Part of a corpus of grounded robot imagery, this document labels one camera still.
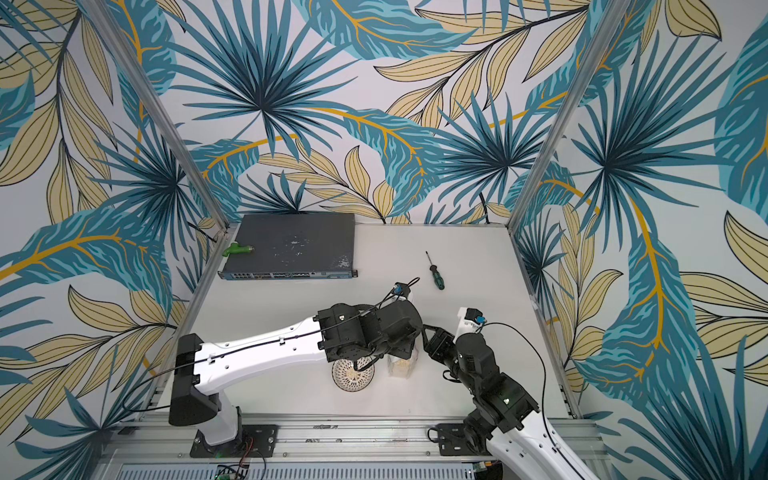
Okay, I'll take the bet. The aluminium frame post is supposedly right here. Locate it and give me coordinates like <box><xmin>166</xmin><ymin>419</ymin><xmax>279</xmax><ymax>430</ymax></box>
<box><xmin>507</xmin><ymin>0</ymin><xmax>630</xmax><ymax>239</ymax></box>
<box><xmin>81</xmin><ymin>0</ymin><xmax>229</xmax><ymax>231</ymax></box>

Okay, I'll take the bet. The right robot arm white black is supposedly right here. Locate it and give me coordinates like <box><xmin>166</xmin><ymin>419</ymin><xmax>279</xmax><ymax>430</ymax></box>
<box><xmin>422</xmin><ymin>326</ymin><xmax>597</xmax><ymax>479</ymax></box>

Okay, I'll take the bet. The grey network switch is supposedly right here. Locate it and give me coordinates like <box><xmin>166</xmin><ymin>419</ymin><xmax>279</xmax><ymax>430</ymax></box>
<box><xmin>219</xmin><ymin>212</ymin><xmax>357</xmax><ymax>281</ymax></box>

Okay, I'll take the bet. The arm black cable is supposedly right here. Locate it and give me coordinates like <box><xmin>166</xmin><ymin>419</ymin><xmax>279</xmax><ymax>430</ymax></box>
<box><xmin>479</xmin><ymin>320</ymin><xmax>595</xmax><ymax>480</ymax></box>
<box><xmin>122</xmin><ymin>277</ymin><xmax>421</xmax><ymax>415</ymax></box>

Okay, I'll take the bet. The patterned breakfast bowl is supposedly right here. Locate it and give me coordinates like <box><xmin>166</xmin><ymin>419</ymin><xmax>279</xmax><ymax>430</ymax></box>
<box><xmin>331</xmin><ymin>357</ymin><xmax>375</xmax><ymax>393</ymax></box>

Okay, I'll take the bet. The oats bag white purple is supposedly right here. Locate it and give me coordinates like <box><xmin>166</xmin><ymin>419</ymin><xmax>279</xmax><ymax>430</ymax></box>
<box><xmin>386</xmin><ymin>347</ymin><xmax>419</xmax><ymax>380</ymax></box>

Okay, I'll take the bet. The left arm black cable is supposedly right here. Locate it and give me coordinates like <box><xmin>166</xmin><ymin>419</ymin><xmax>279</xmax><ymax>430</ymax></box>
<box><xmin>122</xmin><ymin>277</ymin><xmax>421</xmax><ymax>415</ymax></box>

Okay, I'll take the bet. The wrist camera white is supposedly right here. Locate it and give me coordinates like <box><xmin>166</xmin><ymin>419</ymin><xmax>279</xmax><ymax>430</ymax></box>
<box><xmin>391</xmin><ymin>282</ymin><xmax>411</xmax><ymax>301</ymax></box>
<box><xmin>455</xmin><ymin>307</ymin><xmax>486</xmax><ymax>338</ymax></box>

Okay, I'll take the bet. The green plastic toy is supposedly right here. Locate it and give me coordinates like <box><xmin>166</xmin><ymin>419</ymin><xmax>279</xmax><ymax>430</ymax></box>
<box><xmin>222</xmin><ymin>242</ymin><xmax>254</xmax><ymax>258</ymax></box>

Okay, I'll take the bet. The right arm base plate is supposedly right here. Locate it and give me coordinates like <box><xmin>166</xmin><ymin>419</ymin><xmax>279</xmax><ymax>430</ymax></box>
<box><xmin>427</xmin><ymin>423</ymin><xmax>489</xmax><ymax>457</ymax></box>

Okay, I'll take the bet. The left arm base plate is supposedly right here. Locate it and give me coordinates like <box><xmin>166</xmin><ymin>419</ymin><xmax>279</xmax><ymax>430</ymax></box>
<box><xmin>189</xmin><ymin>424</ymin><xmax>279</xmax><ymax>459</ymax></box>

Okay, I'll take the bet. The left aluminium frame post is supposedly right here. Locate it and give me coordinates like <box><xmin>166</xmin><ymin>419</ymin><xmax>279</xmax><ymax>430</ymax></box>
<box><xmin>81</xmin><ymin>0</ymin><xmax>229</xmax><ymax>231</ymax></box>

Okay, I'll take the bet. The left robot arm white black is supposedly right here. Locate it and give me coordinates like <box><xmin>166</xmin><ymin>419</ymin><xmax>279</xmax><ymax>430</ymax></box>
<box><xmin>168</xmin><ymin>297</ymin><xmax>423</xmax><ymax>447</ymax></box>

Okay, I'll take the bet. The aluminium front rail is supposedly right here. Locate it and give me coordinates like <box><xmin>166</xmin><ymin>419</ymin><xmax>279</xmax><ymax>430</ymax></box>
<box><xmin>89</xmin><ymin>413</ymin><xmax>613</xmax><ymax>480</ymax></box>

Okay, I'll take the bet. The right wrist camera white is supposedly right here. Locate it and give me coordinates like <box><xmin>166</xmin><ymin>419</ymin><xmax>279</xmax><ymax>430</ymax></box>
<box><xmin>455</xmin><ymin>307</ymin><xmax>486</xmax><ymax>338</ymax></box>

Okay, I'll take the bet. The right aluminium frame post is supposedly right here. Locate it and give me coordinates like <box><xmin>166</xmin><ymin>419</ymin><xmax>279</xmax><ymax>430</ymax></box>
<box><xmin>507</xmin><ymin>0</ymin><xmax>630</xmax><ymax>239</ymax></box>

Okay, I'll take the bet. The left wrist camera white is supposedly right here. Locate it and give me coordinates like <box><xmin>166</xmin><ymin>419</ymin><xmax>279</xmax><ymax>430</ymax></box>
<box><xmin>391</xmin><ymin>282</ymin><xmax>411</xmax><ymax>301</ymax></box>

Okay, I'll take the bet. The green handled screwdriver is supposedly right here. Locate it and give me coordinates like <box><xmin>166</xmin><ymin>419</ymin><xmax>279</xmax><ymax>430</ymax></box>
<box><xmin>425</xmin><ymin>251</ymin><xmax>445</xmax><ymax>290</ymax></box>

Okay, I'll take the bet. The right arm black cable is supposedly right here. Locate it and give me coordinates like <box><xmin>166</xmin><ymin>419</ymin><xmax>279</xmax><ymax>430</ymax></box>
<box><xmin>479</xmin><ymin>320</ymin><xmax>595</xmax><ymax>480</ymax></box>

